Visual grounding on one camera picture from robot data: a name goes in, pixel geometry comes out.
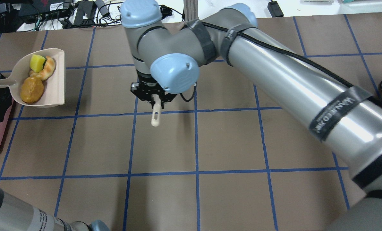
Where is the aluminium frame post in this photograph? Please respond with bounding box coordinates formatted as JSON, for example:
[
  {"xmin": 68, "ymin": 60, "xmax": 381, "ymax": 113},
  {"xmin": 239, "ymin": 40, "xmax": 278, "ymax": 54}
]
[{"xmin": 183, "ymin": 0, "xmax": 199, "ymax": 22}]

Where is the beige hand brush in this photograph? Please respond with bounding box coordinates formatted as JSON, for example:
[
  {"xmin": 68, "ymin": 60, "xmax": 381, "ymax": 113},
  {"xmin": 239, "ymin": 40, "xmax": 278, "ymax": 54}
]
[{"xmin": 151, "ymin": 94, "xmax": 162, "ymax": 127}]

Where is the round brown bread bun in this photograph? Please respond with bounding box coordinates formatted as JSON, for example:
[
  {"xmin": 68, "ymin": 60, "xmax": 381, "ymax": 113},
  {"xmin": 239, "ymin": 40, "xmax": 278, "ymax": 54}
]
[{"xmin": 20, "ymin": 77, "xmax": 45, "ymax": 103}]

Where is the black power adapter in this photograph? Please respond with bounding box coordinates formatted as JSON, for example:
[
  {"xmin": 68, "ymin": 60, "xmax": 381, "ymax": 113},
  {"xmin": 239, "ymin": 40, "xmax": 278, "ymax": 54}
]
[{"xmin": 267, "ymin": 0, "xmax": 284, "ymax": 18}]

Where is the yellow green sponge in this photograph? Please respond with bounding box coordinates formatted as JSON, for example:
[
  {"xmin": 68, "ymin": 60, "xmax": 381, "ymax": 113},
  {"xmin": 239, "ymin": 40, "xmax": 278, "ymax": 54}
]
[{"xmin": 29, "ymin": 54, "xmax": 46, "ymax": 73}]

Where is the black brush-side gripper body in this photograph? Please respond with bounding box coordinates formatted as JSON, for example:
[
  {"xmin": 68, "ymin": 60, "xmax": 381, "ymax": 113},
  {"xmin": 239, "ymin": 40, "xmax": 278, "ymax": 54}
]
[{"xmin": 130, "ymin": 78, "xmax": 177, "ymax": 106}]

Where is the beige plastic dustpan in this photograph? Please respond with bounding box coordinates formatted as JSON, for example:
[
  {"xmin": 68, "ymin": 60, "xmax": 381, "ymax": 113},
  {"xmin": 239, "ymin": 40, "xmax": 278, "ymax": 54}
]
[{"xmin": 0, "ymin": 48, "xmax": 66, "ymax": 108}]

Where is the croissant bread piece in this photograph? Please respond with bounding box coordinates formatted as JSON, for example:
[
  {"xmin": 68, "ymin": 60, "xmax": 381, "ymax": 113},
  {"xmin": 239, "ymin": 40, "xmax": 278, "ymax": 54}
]
[{"xmin": 29, "ymin": 56, "xmax": 56, "ymax": 81}]

